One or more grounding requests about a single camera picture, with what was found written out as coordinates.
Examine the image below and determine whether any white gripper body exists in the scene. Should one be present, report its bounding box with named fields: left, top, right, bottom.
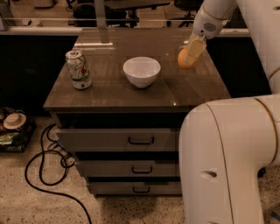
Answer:
left=193, top=5, right=231, bottom=39

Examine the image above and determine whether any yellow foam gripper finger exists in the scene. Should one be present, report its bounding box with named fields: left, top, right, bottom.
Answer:
left=184, top=34, right=207, bottom=67

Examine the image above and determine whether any orange fruit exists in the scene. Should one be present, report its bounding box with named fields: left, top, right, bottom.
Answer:
left=178, top=48, right=198, bottom=69

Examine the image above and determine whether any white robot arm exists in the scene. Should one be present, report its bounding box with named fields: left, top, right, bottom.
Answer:
left=178, top=0, right=280, bottom=224

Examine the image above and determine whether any white ceramic bowl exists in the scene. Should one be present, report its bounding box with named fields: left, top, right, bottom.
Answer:
left=122, top=57, right=161, bottom=88

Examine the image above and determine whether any black office chair background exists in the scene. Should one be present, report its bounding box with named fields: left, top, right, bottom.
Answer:
left=166, top=0, right=204, bottom=28

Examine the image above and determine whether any grey drawer cabinet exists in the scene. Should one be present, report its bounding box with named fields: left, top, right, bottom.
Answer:
left=44, top=28, right=229, bottom=185

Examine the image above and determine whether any green white soda can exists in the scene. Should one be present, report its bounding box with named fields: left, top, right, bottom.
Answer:
left=65, top=50, right=92, bottom=90

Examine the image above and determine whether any black chair base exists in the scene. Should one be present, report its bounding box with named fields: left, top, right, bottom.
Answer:
left=257, top=167, right=266, bottom=178

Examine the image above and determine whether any top grey drawer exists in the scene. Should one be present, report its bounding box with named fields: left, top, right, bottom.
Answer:
left=57, top=129, right=178, bottom=152

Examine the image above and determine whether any grey drawer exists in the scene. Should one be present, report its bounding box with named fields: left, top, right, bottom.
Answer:
left=57, top=129, right=178, bottom=152
left=76, top=160, right=179, bottom=177
left=87, top=182, right=181, bottom=196

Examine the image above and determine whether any middle grey drawer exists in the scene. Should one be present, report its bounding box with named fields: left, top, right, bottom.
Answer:
left=76, top=160, right=179, bottom=177

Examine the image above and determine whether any bottom grey drawer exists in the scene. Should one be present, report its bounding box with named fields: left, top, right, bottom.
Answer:
left=87, top=182, right=181, bottom=196

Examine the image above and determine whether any dark patterned box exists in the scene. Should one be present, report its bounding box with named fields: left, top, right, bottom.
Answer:
left=0, top=108, right=36, bottom=152

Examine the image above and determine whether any beige hat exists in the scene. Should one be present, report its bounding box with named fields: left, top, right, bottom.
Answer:
left=3, top=113, right=26, bottom=130

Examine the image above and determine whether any black floor cable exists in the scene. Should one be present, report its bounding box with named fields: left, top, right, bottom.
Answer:
left=24, top=123, right=93, bottom=224

